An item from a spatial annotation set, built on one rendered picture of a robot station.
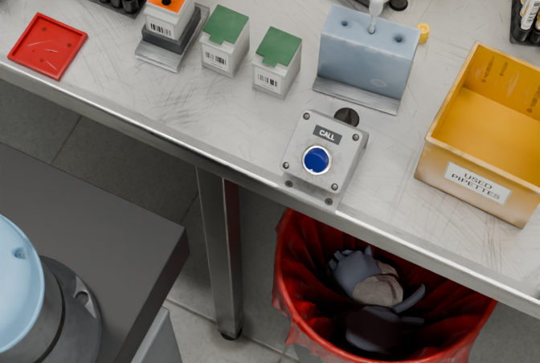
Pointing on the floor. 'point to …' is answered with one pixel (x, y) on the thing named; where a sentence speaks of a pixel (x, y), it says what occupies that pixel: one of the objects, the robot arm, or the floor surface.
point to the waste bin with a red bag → (456, 292)
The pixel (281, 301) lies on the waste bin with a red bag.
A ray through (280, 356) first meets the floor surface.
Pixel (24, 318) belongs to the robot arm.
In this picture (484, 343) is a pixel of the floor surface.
